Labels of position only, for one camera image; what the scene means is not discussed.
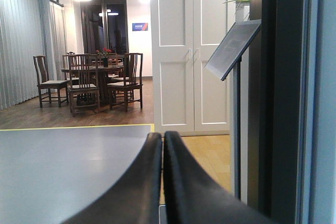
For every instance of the white double door wardrobe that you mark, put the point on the white double door wardrobe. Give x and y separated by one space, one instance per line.
187 97

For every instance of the blue wall sign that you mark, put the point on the blue wall sign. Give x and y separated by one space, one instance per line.
140 27

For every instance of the fridge door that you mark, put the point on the fridge door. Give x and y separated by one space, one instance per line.
291 111

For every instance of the grey sign stand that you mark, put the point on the grey sign stand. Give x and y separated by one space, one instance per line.
225 59

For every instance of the dark wooden chair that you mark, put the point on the dark wooden chair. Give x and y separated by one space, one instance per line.
82 59
45 85
131 80

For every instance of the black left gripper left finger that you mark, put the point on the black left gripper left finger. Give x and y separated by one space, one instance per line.
134 198

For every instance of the white vertical blinds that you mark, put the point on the white vertical blinds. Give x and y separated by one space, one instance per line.
29 28

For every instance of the dark wooden dining table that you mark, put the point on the dark wooden dining table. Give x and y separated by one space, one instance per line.
88 83

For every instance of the red flowers in pot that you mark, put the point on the red flowers in pot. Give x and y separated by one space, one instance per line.
105 56

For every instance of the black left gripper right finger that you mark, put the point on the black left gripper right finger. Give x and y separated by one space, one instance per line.
192 196

